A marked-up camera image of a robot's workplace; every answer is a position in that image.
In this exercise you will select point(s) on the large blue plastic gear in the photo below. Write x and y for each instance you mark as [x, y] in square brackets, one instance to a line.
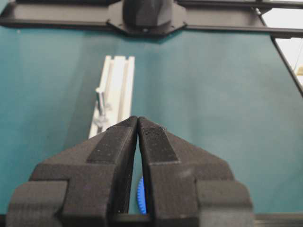
[140, 196]

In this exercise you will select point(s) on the silver metal shaft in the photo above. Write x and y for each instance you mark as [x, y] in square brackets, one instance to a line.
[100, 101]

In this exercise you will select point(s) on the black table edge frame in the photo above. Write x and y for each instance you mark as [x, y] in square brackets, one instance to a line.
[232, 55]

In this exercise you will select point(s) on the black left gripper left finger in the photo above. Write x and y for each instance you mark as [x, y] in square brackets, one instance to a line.
[80, 186]

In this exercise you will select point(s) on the black camera mount on frame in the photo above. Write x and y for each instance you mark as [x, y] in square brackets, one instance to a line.
[147, 17]

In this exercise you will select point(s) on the silver aluminium extrusion rail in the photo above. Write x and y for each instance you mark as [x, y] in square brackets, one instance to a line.
[117, 79]

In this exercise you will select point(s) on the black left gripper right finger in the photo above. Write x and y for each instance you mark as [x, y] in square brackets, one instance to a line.
[186, 186]

